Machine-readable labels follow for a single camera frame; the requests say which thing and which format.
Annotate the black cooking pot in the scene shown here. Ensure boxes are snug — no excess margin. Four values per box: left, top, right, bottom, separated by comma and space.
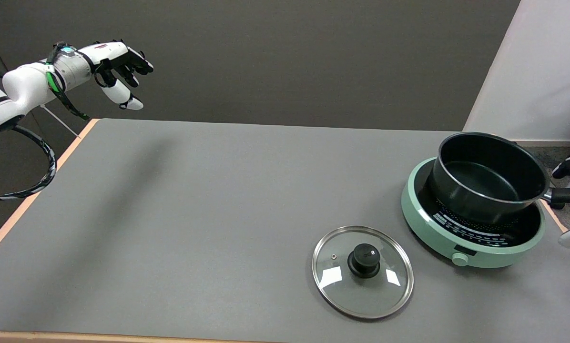
428, 132, 570, 226

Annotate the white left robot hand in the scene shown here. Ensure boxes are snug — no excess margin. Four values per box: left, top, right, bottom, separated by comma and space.
91, 40, 154, 111

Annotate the glass pot lid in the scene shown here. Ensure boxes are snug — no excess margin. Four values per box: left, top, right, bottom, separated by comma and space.
312, 225, 415, 320

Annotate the green black wrist cable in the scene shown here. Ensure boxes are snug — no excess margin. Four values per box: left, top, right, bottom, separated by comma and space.
46, 41, 91, 121

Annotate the green induction cooker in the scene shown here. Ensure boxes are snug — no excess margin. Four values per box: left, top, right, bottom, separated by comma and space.
401, 156, 547, 269

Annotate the black braided cable loop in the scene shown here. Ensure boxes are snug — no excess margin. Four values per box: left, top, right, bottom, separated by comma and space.
0, 125, 57, 201

